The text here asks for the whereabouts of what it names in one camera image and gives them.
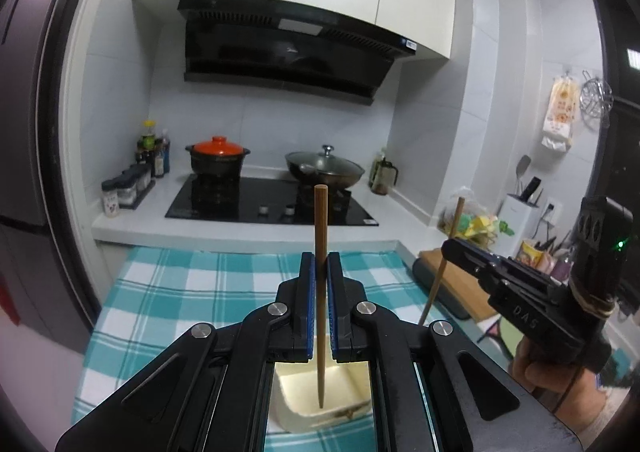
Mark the yellow snack packet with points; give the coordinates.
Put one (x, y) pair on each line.
(532, 256)

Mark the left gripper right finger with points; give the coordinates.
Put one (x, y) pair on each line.
(339, 310)

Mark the wooden cutting board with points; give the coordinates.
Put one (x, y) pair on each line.
(459, 292)

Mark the dark refrigerator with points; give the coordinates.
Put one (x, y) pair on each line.
(43, 281)

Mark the black range hood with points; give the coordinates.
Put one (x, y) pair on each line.
(288, 46)

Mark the pink purple cups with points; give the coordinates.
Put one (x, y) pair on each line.
(563, 265)

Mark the bag of sponges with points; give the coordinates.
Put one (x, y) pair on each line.
(470, 220)

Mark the black gas cooktop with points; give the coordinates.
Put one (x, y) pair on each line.
(249, 200)

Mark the wok with glass lid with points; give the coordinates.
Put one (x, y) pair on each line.
(324, 168)

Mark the white knife holder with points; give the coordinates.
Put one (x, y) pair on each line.
(517, 214)

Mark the metal wire whisk rack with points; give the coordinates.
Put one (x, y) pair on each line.
(596, 99)

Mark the sauce bottles group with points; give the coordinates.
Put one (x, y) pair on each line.
(153, 149)

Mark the wooden chopstick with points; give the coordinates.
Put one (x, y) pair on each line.
(320, 252)
(442, 264)

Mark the spice jar rack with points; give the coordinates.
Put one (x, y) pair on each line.
(127, 190)

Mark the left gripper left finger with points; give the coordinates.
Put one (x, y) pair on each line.
(303, 311)

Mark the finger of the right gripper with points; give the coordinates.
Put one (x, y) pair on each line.
(467, 256)

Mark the person's right hand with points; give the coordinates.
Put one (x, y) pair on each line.
(587, 408)

